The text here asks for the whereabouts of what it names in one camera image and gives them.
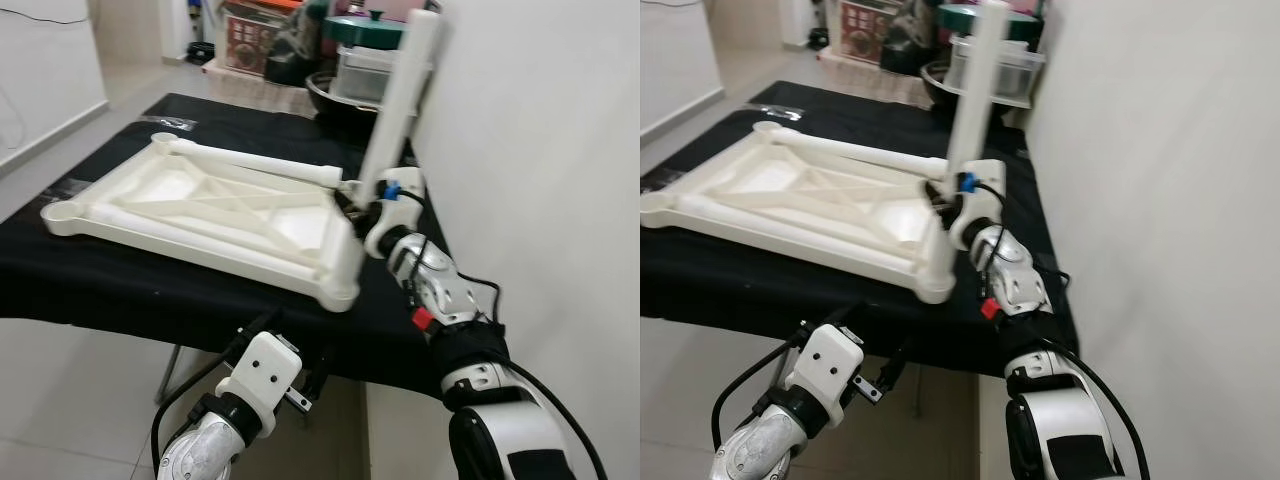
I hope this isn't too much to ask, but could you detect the white plastic children table top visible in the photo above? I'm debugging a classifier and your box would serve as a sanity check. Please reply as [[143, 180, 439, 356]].
[[640, 120, 961, 304], [40, 133, 369, 313]]

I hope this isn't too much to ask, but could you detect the black tablecloth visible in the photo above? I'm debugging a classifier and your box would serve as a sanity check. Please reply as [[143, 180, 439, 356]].
[[640, 82, 1079, 376], [0, 93, 521, 401]]

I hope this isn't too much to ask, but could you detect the metal folding table leg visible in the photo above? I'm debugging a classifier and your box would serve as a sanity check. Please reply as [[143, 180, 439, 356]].
[[158, 345, 193, 403]]

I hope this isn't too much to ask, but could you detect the clear plastic storage box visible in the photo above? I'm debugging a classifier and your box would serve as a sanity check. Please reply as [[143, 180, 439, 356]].
[[945, 35, 1046, 106], [335, 45, 421, 106]]

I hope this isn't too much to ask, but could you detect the checked cloth covered bench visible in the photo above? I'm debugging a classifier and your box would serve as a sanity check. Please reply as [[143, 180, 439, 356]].
[[818, 48, 931, 106], [200, 60, 321, 119]]

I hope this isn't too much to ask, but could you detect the black bag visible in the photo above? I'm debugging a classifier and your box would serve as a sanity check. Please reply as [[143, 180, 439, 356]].
[[880, 0, 946, 76], [262, 5, 331, 86]]

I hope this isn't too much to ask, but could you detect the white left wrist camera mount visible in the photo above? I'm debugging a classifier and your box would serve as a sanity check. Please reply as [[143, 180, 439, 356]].
[[215, 332, 304, 441], [785, 325, 866, 431]]

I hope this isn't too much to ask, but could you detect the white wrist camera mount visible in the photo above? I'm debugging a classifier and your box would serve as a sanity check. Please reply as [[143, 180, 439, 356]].
[[785, 325, 866, 431], [948, 158, 1009, 251], [362, 165, 426, 259], [215, 332, 304, 441]]

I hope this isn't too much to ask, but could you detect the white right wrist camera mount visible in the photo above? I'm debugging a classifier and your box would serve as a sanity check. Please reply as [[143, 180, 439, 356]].
[[948, 158, 1009, 251], [362, 165, 426, 259]]

